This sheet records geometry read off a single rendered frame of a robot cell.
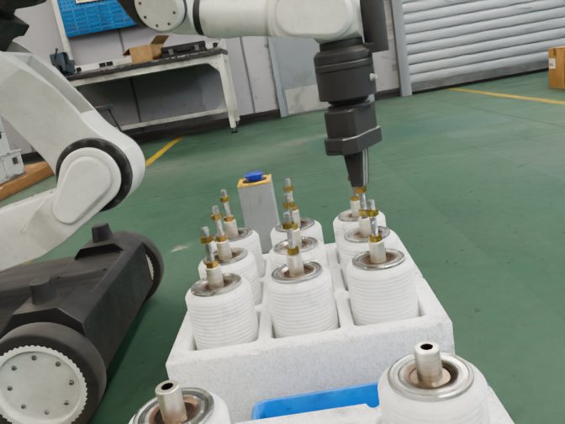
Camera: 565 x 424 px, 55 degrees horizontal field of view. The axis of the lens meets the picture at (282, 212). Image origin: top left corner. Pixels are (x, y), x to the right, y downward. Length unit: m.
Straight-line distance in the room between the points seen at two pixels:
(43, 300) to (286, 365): 0.48
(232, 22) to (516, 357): 0.72
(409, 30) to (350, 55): 5.16
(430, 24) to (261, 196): 5.00
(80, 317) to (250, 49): 5.02
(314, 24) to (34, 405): 0.76
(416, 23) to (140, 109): 2.98
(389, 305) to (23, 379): 0.62
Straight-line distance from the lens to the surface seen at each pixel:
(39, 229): 1.16
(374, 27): 0.83
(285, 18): 0.82
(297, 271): 0.78
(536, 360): 1.03
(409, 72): 5.97
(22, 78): 1.11
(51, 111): 1.12
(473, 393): 0.51
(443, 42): 6.06
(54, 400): 1.05
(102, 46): 6.11
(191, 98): 5.93
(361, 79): 0.82
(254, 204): 1.15
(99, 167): 1.06
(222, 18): 0.87
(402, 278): 0.77
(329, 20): 0.80
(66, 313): 1.02
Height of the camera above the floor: 0.54
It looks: 15 degrees down
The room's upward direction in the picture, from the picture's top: 10 degrees counter-clockwise
